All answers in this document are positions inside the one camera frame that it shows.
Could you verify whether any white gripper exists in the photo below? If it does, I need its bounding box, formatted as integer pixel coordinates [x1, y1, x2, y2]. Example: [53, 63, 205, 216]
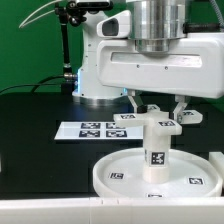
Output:
[97, 33, 224, 123]

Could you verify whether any white cross-shaped table base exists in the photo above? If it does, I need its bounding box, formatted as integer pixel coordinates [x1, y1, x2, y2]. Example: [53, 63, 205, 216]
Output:
[113, 110, 203, 136]

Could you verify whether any white round table top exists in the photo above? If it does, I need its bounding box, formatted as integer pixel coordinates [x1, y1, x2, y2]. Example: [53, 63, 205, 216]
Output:
[93, 148, 223, 198]

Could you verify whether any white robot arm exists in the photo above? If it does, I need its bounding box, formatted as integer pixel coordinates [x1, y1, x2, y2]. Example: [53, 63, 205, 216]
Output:
[78, 0, 224, 116]

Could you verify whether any white marker tag sheet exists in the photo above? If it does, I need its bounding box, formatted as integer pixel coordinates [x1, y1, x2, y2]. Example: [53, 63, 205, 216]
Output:
[55, 122, 143, 140]

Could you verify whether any white obstacle fence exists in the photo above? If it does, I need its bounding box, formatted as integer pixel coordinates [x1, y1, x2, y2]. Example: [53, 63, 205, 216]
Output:
[0, 152, 224, 224]

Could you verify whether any black cable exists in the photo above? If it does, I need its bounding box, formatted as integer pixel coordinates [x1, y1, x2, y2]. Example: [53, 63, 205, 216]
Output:
[0, 75, 68, 95]

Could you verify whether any white cable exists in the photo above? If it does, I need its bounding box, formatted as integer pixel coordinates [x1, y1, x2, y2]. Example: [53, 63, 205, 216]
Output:
[18, 0, 64, 29]

